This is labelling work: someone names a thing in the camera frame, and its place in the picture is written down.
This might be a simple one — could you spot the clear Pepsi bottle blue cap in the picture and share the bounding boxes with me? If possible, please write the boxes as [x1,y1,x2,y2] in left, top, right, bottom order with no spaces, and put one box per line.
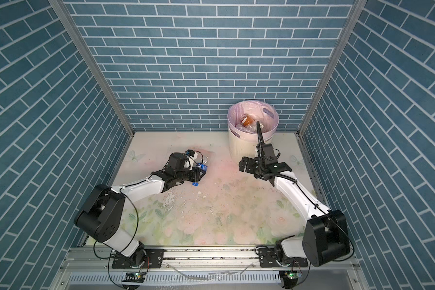
[191,163,208,186]

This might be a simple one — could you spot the brown Nescafe coffee bottle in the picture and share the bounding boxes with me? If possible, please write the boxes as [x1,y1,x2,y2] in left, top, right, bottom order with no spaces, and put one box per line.
[240,114,255,128]

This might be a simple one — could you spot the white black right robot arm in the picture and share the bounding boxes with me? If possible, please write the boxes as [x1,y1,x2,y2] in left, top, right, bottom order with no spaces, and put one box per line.
[239,144,352,267]

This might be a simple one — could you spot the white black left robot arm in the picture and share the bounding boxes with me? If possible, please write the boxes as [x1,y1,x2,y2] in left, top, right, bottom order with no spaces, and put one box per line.
[74,149,207,265]

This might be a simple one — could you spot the beige bin pink liner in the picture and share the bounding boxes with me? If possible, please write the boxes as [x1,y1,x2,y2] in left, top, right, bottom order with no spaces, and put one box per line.
[227,100,279,163]

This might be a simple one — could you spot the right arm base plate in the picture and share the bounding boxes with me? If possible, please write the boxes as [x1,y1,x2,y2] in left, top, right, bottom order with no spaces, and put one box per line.
[254,245,308,268]

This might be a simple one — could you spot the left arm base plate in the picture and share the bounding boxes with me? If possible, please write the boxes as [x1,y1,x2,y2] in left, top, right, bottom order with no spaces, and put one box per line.
[111,248,165,269]

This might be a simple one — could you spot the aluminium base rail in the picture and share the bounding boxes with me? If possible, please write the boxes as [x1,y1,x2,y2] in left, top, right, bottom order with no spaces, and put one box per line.
[50,246,368,290]

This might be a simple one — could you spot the aluminium corner post right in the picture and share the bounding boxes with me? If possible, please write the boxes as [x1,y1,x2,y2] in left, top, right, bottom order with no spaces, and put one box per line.
[298,0,367,136]

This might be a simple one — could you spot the aluminium corner post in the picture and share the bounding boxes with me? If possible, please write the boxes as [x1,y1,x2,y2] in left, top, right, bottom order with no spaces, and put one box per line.
[298,0,367,136]
[48,0,135,138]

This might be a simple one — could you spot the aluminium corner post left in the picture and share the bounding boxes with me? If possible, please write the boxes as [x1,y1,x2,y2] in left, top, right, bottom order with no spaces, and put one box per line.
[48,0,135,138]

